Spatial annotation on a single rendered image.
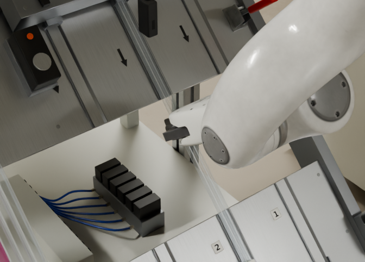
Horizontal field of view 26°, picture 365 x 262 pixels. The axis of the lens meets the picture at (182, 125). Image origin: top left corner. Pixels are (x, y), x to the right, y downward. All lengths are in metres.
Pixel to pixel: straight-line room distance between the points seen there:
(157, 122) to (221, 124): 1.92
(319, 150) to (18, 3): 0.50
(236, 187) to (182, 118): 1.47
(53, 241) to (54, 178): 0.22
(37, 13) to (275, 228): 0.45
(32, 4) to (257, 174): 1.58
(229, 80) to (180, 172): 0.77
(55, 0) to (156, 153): 0.62
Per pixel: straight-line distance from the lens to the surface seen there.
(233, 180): 2.48
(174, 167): 1.55
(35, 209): 1.42
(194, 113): 0.98
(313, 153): 1.22
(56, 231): 1.37
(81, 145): 1.62
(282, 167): 2.55
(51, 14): 1.07
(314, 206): 1.20
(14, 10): 1.03
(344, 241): 1.22
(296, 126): 0.85
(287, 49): 0.77
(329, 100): 0.85
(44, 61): 1.02
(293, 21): 0.77
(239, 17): 1.20
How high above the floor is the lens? 1.61
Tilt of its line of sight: 36 degrees down
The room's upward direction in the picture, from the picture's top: straight up
